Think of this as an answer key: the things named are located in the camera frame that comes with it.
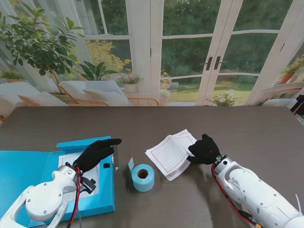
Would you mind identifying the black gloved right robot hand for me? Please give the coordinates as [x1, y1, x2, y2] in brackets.
[188, 134, 221, 165]

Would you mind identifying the black stand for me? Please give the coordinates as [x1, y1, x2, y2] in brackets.
[290, 94, 304, 116]

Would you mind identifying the printed garden window backdrop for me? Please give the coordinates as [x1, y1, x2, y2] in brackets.
[0, 0, 304, 107]

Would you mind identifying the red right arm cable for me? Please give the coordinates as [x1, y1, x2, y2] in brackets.
[211, 163, 262, 226]

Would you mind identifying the white red-lined paper sheet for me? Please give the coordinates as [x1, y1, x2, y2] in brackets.
[144, 129, 198, 181]
[58, 152, 101, 197]

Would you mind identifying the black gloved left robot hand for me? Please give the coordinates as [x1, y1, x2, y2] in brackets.
[72, 138, 122, 173]

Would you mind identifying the black right camera cable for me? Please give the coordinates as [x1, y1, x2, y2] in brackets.
[239, 210, 264, 228]

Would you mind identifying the red left arm cable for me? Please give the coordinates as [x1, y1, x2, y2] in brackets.
[68, 167, 83, 226]

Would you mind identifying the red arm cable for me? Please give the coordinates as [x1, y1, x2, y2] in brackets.
[68, 167, 83, 226]
[211, 163, 262, 226]

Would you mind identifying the blue label roll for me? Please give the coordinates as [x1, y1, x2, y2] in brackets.
[128, 156, 155, 192]

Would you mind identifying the blue file box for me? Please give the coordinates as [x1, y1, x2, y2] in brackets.
[0, 135, 116, 226]

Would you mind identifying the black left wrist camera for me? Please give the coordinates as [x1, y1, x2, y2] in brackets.
[79, 175, 97, 194]

